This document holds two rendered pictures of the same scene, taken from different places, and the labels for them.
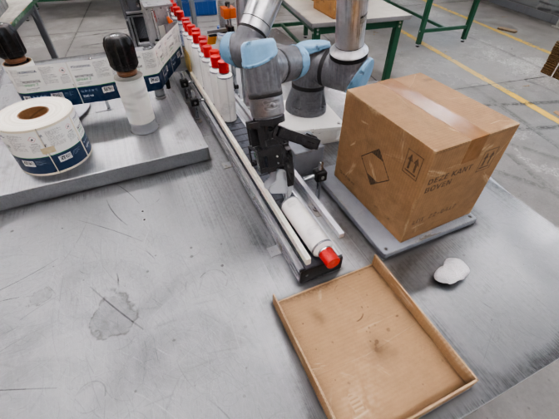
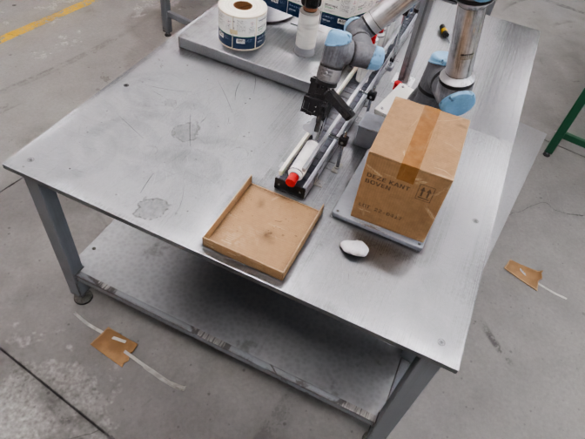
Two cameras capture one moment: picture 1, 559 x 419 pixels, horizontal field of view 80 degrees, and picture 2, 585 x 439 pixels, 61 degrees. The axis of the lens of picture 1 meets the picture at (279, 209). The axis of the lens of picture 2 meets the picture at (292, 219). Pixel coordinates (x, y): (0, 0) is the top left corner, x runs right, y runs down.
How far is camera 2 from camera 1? 1.10 m
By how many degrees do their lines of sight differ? 29
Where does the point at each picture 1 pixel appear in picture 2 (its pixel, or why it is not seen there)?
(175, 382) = (178, 172)
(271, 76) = (332, 56)
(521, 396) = not seen: outside the picture
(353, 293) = (292, 212)
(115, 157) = (266, 58)
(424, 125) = (393, 139)
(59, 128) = (245, 22)
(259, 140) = (312, 90)
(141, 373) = (172, 158)
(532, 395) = not seen: outside the picture
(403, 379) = (259, 251)
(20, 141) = (223, 18)
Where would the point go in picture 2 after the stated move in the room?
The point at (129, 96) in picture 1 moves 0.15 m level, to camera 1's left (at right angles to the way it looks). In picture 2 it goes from (300, 24) to (277, 9)
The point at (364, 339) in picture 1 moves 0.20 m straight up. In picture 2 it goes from (266, 227) to (272, 181)
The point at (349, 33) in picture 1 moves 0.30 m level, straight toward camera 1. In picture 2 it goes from (451, 62) to (377, 82)
